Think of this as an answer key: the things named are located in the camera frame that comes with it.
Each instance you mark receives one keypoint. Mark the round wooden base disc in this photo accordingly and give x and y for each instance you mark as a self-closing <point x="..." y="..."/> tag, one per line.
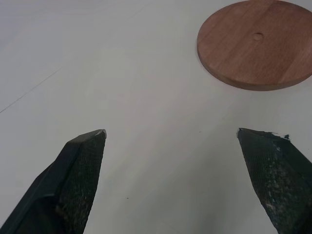
<point x="256" y="52"/>

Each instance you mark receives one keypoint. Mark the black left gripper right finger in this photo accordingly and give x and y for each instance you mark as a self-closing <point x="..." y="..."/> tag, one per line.
<point x="275" y="180"/>

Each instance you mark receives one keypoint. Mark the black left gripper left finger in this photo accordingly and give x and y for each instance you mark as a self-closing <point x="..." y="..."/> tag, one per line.
<point x="70" y="180"/>

